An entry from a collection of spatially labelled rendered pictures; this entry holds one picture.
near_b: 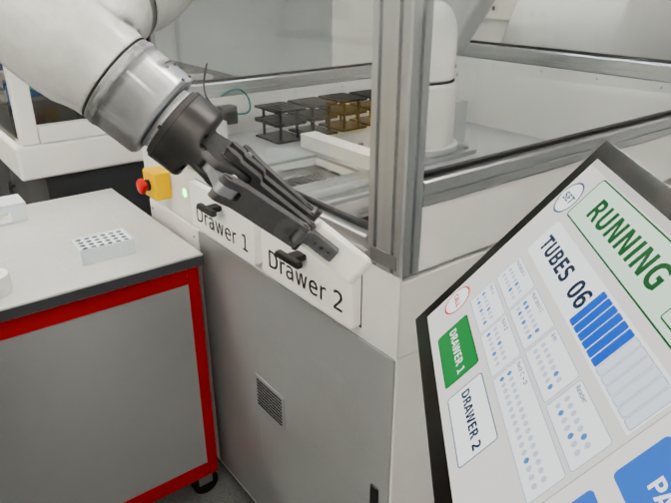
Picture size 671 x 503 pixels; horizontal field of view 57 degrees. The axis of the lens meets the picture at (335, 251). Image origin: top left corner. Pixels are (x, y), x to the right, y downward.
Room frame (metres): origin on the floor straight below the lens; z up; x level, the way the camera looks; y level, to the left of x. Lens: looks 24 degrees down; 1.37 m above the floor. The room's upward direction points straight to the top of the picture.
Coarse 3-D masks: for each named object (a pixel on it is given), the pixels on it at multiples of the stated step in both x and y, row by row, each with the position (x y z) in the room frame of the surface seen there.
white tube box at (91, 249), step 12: (120, 228) 1.41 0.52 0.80; (72, 240) 1.34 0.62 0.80; (84, 240) 1.34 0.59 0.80; (96, 240) 1.35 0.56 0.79; (108, 240) 1.35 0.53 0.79; (120, 240) 1.35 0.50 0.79; (132, 240) 1.35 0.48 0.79; (84, 252) 1.28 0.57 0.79; (96, 252) 1.30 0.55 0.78; (108, 252) 1.31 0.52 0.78; (120, 252) 1.33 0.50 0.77; (132, 252) 1.34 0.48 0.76; (84, 264) 1.28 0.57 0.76
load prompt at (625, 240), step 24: (600, 192) 0.60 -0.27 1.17; (576, 216) 0.60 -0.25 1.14; (600, 216) 0.56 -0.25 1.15; (624, 216) 0.53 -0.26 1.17; (600, 240) 0.53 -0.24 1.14; (624, 240) 0.50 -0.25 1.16; (648, 240) 0.48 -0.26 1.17; (624, 264) 0.47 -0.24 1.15; (648, 264) 0.45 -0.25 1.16; (624, 288) 0.45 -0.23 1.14; (648, 288) 0.42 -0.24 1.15; (648, 312) 0.40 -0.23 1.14
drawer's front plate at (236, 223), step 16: (192, 192) 1.37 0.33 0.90; (208, 192) 1.31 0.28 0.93; (192, 208) 1.38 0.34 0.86; (224, 208) 1.25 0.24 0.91; (208, 224) 1.32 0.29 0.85; (224, 224) 1.25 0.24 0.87; (240, 224) 1.20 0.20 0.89; (224, 240) 1.26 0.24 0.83; (240, 240) 1.20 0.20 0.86; (256, 240) 1.16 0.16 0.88; (256, 256) 1.15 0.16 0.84
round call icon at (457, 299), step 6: (468, 282) 0.66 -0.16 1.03; (462, 288) 0.66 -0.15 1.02; (468, 288) 0.65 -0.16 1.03; (456, 294) 0.66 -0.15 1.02; (462, 294) 0.65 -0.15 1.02; (468, 294) 0.64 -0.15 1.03; (450, 300) 0.66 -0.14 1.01; (456, 300) 0.65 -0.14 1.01; (462, 300) 0.64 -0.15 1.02; (468, 300) 0.63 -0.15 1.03; (444, 306) 0.66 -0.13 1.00; (450, 306) 0.65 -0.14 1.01; (456, 306) 0.64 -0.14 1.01; (444, 312) 0.65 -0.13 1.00; (450, 312) 0.63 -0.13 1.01
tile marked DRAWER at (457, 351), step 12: (456, 324) 0.60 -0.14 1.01; (468, 324) 0.58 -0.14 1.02; (444, 336) 0.60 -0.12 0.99; (456, 336) 0.58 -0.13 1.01; (468, 336) 0.56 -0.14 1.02; (444, 348) 0.58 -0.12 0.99; (456, 348) 0.56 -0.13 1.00; (468, 348) 0.54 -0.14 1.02; (444, 360) 0.56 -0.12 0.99; (456, 360) 0.54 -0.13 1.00; (468, 360) 0.53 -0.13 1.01; (444, 372) 0.54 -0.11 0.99; (456, 372) 0.52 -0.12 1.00; (444, 384) 0.52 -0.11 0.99
